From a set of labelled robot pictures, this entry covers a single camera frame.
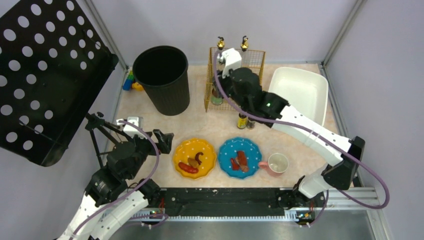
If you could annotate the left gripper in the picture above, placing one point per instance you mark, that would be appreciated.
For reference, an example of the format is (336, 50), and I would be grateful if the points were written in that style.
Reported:
(130, 139)

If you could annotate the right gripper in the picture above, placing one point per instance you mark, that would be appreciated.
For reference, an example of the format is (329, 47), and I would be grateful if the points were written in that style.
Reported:
(219, 78)

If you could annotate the sauce bottle yellow cap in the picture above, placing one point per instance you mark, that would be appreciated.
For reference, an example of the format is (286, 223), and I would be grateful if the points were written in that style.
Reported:
(216, 98)

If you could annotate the glass oil bottle clear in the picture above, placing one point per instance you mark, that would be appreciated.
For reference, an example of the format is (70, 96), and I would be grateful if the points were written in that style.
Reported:
(221, 43)

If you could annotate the glass oil bottle brown liquid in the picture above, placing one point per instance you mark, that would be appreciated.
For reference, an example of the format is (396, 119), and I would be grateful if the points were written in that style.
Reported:
(244, 46)

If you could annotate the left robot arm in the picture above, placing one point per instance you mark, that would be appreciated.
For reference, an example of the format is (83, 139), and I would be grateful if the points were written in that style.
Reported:
(108, 202)

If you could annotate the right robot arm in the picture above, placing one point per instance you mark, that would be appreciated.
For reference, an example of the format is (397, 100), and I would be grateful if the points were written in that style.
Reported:
(242, 89)

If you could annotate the yellow dotted plate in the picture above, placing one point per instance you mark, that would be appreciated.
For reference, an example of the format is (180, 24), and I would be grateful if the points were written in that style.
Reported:
(188, 149)

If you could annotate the red sausage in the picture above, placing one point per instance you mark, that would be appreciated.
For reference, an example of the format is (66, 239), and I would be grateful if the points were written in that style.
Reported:
(187, 168)

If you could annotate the brown food piece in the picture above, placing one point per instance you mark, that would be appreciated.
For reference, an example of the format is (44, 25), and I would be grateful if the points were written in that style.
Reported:
(193, 163)

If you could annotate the small yellow label bottle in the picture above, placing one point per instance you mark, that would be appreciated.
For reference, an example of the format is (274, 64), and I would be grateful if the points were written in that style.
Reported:
(242, 121)

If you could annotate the dark curved sausage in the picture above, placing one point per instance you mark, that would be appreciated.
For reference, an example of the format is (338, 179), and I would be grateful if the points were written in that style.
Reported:
(197, 158)

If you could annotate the small black cap bottle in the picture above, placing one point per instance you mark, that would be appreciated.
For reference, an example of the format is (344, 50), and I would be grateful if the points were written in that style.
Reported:
(250, 123)

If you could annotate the blue dotted plate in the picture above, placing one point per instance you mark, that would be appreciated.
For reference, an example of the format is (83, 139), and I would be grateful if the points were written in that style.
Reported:
(228, 152)

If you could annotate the black ribbed trash bin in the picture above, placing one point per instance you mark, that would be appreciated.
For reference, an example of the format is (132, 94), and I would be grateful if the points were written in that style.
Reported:
(163, 73)

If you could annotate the colourful toy blocks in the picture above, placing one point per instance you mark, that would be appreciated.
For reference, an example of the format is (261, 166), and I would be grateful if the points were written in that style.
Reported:
(131, 84)

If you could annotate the red meat pieces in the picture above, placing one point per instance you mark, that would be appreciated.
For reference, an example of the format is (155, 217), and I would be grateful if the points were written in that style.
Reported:
(240, 162)

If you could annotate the white plastic tub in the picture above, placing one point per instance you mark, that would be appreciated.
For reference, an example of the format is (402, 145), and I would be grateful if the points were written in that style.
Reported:
(305, 90)

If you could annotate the pink mug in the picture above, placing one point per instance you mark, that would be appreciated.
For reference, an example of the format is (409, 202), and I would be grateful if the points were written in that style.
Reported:
(276, 165)

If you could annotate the black perforated stand panel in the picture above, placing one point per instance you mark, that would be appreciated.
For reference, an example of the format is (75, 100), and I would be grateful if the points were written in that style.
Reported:
(53, 65)

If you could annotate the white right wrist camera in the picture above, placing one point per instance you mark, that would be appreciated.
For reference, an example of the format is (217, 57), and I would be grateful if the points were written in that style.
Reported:
(231, 59)

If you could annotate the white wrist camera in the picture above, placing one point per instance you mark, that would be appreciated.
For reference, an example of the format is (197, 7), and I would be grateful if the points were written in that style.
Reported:
(231, 59)
(128, 123)

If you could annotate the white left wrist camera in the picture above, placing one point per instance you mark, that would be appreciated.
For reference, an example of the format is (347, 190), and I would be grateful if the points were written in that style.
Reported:
(128, 123)

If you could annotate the gold wire basket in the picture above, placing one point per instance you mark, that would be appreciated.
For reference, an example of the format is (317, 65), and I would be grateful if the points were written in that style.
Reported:
(251, 59)

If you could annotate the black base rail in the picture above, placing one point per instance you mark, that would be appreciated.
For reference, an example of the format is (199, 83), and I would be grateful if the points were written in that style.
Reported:
(231, 202)

